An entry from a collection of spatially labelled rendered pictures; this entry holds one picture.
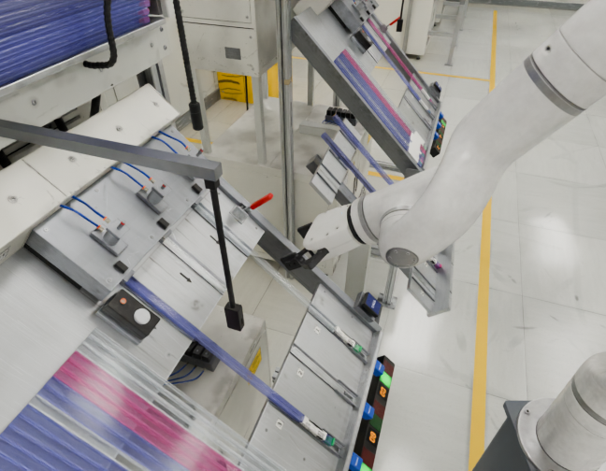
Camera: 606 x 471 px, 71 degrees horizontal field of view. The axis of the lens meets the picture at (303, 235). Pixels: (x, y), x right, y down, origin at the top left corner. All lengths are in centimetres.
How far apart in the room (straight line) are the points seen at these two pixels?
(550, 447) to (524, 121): 67
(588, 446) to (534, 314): 138
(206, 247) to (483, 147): 53
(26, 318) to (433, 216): 57
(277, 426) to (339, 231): 37
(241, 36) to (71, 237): 114
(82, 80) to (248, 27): 98
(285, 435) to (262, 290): 136
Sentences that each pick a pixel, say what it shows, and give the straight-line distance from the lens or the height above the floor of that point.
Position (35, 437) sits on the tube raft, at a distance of 67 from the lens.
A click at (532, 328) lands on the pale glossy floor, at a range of 223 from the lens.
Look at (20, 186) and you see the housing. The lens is 69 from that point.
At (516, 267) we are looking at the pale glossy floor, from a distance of 250.
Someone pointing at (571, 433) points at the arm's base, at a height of 82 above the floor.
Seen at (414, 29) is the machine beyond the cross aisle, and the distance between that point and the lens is 516.
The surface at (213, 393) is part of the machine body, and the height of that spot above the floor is 62.
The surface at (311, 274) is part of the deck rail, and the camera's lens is 99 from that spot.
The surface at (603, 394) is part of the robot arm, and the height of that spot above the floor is 95.
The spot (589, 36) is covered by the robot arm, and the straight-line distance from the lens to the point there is 55.
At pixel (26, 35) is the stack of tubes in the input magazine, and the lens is 64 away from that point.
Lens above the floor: 158
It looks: 41 degrees down
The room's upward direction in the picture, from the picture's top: straight up
